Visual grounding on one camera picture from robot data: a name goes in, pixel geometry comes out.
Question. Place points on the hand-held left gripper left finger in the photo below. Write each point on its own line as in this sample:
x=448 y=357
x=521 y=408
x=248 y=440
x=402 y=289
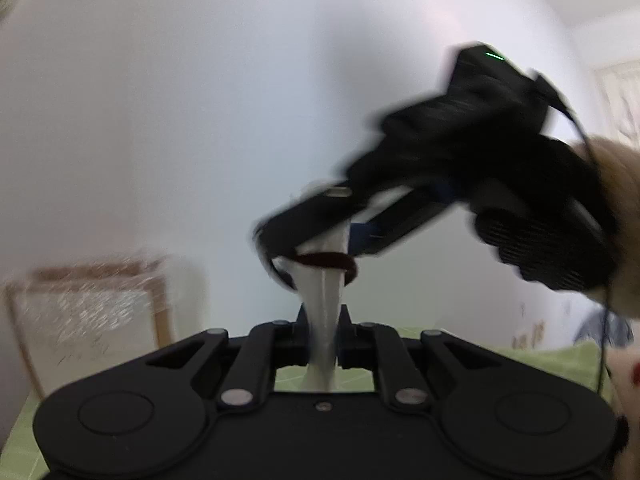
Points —
x=304 y=340

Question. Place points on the brown cardboard box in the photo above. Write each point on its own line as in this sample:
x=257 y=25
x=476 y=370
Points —
x=162 y=310

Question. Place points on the person's right hand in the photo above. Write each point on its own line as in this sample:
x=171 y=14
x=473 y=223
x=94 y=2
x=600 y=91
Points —
x=545 y=250

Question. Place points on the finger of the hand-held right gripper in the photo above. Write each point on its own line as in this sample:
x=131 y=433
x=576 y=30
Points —
x=395 y=225
x=310 y=215

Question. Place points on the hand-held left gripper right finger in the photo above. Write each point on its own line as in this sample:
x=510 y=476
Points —
x=344 y=340

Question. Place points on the white paper sheet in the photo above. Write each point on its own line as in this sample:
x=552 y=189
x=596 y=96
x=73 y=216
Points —
x=100 y=360

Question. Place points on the translucent white plastic shopping bag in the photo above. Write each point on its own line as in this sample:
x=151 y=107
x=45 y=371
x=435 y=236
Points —
x=325 y=305

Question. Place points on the green checked tablecloth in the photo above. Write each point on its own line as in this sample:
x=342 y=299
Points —
x=20 y=440

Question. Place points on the blue cloth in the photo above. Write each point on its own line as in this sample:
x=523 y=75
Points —
x=595 y=330

